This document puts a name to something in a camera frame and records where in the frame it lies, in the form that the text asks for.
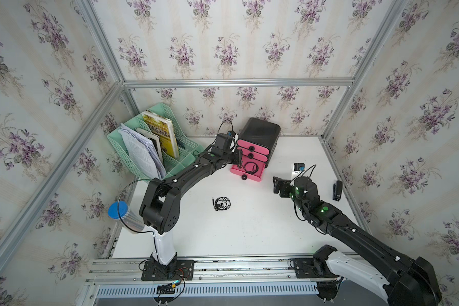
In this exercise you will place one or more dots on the black drawer cabinet shell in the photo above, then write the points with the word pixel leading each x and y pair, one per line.
pixel 261 133

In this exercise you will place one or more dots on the pink bottom drawer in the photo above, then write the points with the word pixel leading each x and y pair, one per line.
pixel 245 176

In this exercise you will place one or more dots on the black earphones top coil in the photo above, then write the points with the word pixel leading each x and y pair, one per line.
pixel 221 203

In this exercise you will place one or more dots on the pink top drawer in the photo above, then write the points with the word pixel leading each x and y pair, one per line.
pixel 253 147

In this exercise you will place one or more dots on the small black clip device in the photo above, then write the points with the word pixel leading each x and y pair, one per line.
pixel 337 190

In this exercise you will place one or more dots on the black earphones bottom coil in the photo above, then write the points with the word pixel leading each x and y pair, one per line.
pixel 251 167

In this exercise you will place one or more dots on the aluminium mounting rail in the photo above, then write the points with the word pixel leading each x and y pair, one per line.
pixel 216 269

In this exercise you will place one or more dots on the white paper stack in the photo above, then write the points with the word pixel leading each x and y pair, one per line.
pixel 142 153

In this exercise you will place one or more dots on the black earphones coil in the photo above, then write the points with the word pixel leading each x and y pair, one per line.
pixel 221 203
pixel 251 167

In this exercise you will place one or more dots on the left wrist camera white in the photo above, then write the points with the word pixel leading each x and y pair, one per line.
pixel 233 134

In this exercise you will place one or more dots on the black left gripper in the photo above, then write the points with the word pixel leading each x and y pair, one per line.
pixel 237 155

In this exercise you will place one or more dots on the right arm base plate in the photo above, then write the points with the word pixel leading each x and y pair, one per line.
pixel 311 267

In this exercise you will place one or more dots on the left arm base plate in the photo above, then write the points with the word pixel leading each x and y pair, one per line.
pixel 178 270

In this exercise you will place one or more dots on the blue lidded shiny can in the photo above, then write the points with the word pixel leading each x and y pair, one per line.
pixel 121 212

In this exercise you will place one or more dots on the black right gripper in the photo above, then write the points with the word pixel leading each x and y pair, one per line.
pixel 285 183

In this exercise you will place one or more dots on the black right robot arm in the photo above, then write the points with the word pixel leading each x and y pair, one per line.
pixel 395 277

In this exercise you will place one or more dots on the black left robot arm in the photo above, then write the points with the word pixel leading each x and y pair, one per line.
pixel 160 208

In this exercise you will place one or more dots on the dark thin book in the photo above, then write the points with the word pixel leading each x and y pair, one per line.
pixel 155 141

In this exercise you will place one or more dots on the yellow book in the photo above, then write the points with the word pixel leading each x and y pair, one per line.
pixel 162 127

